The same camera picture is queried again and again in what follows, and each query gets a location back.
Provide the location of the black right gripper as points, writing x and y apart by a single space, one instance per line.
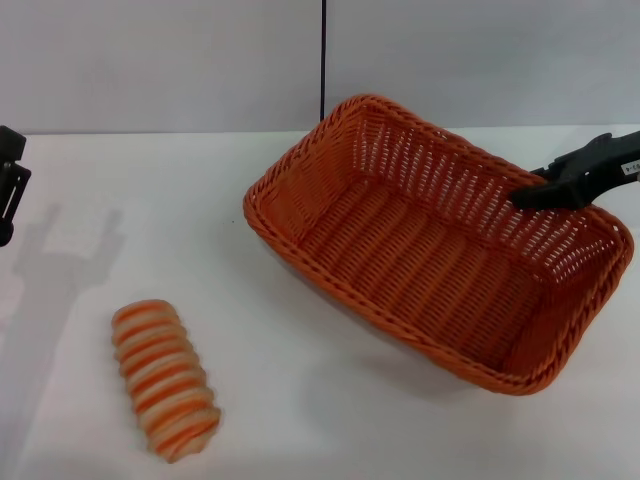
612 175

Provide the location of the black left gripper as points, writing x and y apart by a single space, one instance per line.
11 142

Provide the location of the orange woven wicker basket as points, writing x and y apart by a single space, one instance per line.
400 270

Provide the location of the orange white striped bread roll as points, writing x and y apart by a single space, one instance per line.
165 380

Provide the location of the dark vertical wall strip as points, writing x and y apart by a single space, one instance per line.
323 60

